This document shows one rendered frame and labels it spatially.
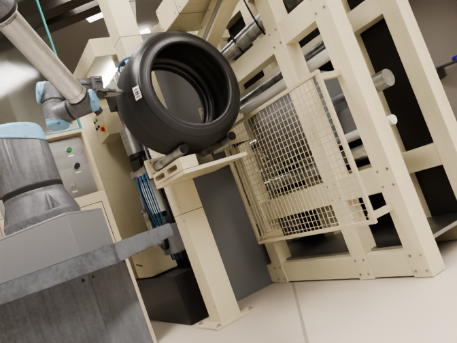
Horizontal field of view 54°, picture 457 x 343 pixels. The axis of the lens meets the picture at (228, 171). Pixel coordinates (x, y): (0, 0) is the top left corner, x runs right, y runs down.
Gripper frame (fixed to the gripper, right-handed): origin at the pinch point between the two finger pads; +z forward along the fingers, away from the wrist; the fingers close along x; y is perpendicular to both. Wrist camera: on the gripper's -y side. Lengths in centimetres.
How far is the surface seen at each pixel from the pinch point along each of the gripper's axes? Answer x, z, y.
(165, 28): 22, 43, 46
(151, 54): -12.7, 13.3, 12.9
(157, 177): 24.7, 18.5, -37.9
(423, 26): 378, 899, 272
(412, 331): -86, 46, -120
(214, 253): 28, 43, -84
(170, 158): 4.4, 18.7, -33.0
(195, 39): -12.5, 38.7, 20.9
